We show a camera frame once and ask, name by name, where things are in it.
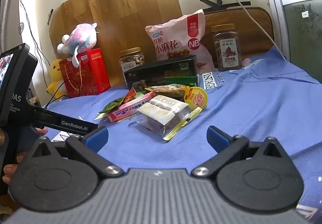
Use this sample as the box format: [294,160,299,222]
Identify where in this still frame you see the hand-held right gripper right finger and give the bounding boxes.
[191,125,295,179]

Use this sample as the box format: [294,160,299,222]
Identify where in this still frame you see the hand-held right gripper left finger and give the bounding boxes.
[31,126,124,177]

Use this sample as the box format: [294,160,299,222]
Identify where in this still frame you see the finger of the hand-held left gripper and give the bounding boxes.
[26,104,99,137]

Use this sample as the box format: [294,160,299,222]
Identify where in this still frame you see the clear bag of peanuts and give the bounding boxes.
[145,84,188,100]

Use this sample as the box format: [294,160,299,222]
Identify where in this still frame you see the person's left hand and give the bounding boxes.
[1,127,49,187]

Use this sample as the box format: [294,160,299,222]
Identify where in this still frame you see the small green leaf packet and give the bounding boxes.
[99,97,124,114]

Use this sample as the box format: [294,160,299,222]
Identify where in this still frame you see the long pink box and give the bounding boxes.
[108,92,156,123]

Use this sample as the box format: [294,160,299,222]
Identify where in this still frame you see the yellow duck plush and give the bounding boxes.
[46,59,67,100]

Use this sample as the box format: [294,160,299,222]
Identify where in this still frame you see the yellow jelly cup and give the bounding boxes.
[183,86,209,111]

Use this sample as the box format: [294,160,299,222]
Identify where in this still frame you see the blue printed cloth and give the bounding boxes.
[43,46,322,224]

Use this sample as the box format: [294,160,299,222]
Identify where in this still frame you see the red gift box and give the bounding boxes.
[59,48,111,99]

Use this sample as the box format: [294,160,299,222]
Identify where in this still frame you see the small orange packet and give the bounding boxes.
[123,87,137,104]

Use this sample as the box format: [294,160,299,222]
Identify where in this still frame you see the clear zip bag brown cakes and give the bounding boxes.
[128,95,203,142]

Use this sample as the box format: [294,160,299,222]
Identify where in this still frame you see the bright green snack packet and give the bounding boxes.
[165,76,199,87]

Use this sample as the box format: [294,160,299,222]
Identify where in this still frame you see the pastel plush toy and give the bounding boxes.
[57,23,98,67]

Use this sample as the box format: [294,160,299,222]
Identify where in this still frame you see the clear nut jar white label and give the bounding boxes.
[119,47,146,73]

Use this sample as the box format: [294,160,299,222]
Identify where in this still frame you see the black snack box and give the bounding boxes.
[123,55,199,91]

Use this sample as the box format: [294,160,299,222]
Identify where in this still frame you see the clear nut jar brown label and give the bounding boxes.
[211,24,242,71]

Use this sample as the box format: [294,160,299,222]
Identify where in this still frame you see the pink snack bag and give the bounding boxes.
[145,9,215,75]

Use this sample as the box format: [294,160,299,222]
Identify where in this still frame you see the brown wooden headboard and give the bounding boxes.
[202,7,275,63]

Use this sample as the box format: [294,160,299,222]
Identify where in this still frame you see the wood pattern board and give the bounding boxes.
[49,0,183,86]

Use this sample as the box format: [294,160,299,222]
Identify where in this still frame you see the crossed black tape strips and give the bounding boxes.
[200,0,252,10]

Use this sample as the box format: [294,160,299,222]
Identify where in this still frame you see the large shiny metal container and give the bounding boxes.
[259,0,322,63]

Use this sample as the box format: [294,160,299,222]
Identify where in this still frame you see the long white cable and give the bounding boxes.
[219,0,288,61]

